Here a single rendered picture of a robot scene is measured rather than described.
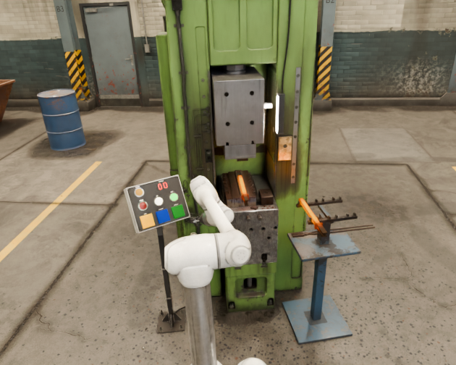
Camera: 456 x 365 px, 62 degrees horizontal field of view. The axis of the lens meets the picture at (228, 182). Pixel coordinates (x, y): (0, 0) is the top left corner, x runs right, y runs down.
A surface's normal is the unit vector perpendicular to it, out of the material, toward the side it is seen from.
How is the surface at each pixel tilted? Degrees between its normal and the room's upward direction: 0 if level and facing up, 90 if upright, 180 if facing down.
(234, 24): 90
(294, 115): 90
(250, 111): 90
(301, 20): 90
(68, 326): 0
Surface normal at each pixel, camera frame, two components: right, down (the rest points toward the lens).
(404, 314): -0.04, -0.89
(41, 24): -0.11, 0.51
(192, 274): 0.11, 0.31
